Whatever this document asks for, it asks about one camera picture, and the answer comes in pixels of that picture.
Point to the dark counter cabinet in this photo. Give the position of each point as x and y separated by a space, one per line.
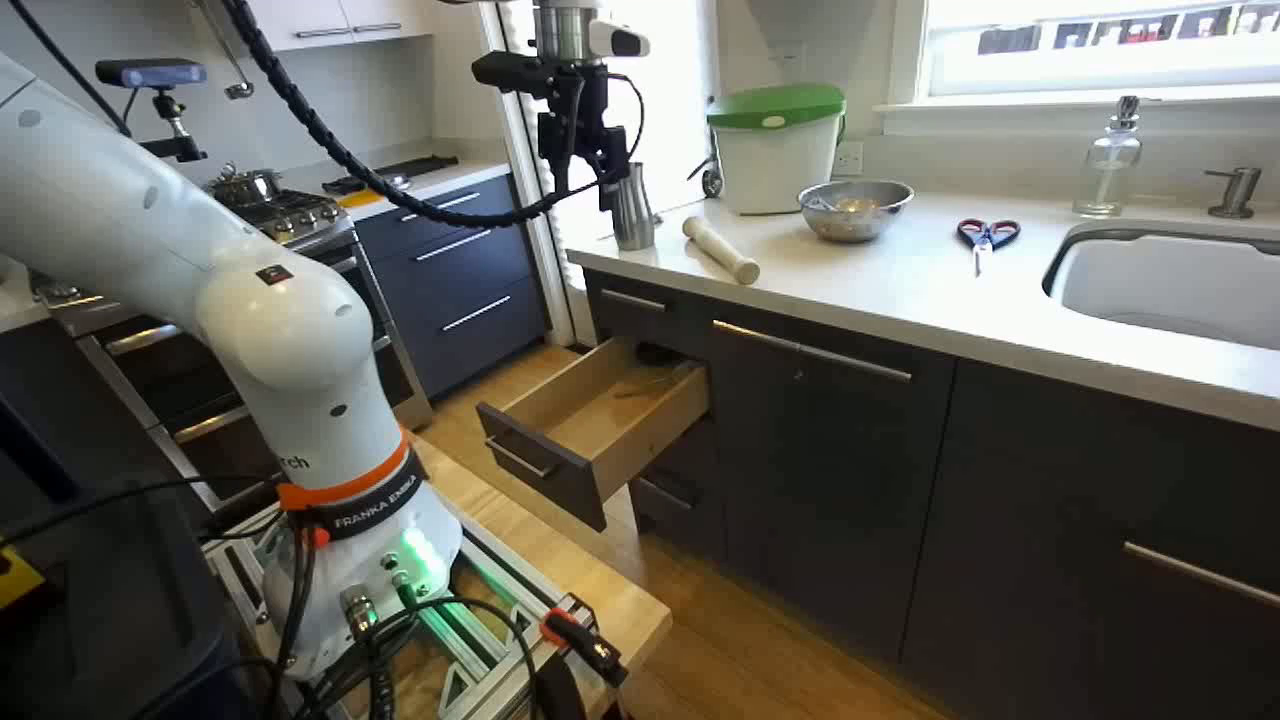
826 480

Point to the tall silver metal cup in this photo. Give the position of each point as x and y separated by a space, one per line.
639 218

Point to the black equipment case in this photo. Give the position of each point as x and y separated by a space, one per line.
80 626

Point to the metal pot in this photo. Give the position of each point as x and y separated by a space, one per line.
246 184

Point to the steel kitchen stove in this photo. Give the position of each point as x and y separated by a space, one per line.
286 218

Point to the white framed window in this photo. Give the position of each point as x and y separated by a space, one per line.
1094 71

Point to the blue drawer cabinet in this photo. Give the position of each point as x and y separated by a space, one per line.
452 285

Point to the metal bowl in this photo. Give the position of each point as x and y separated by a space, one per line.
854 214

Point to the clear soap dispenser bottle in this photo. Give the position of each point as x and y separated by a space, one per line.
1109 166

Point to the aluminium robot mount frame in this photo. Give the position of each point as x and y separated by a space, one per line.
467 653

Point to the red and black clamp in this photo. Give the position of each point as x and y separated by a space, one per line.
582 634

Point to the wooden robot platform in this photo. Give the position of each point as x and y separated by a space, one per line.
534 544

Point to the wooden rolling pin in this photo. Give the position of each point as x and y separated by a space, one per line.
720 248

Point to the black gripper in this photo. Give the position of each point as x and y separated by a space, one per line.
584 126

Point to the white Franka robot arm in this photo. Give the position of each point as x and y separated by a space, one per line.
134 214

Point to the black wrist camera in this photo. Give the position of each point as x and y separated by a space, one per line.
521 71

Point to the open wooden drawer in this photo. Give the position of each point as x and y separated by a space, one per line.
601 412

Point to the white kitchen sink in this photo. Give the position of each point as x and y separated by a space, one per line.
1172 285

